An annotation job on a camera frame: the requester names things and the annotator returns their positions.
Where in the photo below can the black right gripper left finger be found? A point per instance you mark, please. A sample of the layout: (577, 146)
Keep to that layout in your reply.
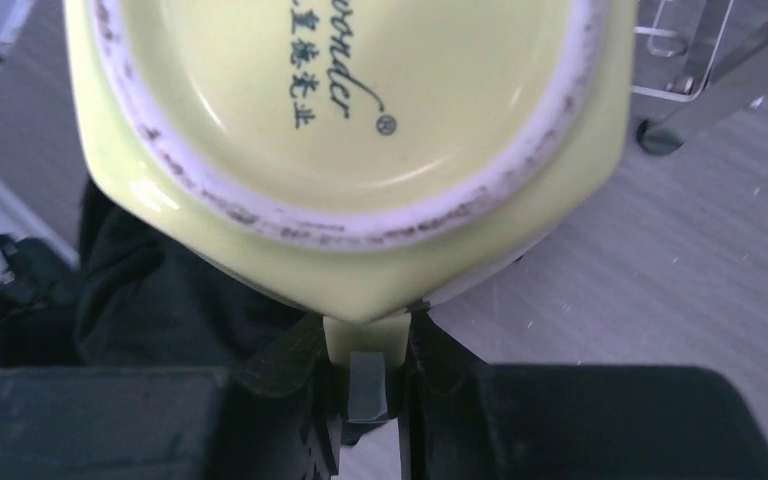
(271, 419)

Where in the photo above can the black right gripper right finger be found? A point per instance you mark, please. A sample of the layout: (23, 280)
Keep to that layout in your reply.
(464, 418)

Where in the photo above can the light green mug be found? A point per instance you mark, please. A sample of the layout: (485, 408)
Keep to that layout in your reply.
(360, 160)

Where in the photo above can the metal dish rack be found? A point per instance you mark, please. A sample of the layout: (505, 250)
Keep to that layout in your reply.
(711, 83)

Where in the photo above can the black cloth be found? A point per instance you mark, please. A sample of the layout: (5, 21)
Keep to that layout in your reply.
(137, 299)

